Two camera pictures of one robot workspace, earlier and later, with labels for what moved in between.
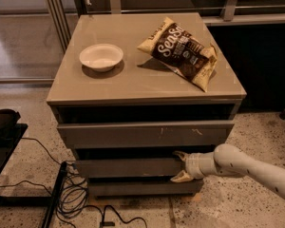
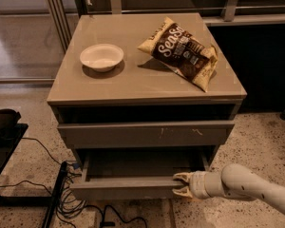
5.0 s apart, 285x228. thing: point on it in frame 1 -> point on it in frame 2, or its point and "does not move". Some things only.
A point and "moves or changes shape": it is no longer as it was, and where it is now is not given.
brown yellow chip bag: [173, 46] does not move
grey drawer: [131, 167] moves or changes shape
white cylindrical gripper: [192, 165] -> [197, 184]
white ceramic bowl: [101, 57] does not move
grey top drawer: [147, 134] does not move
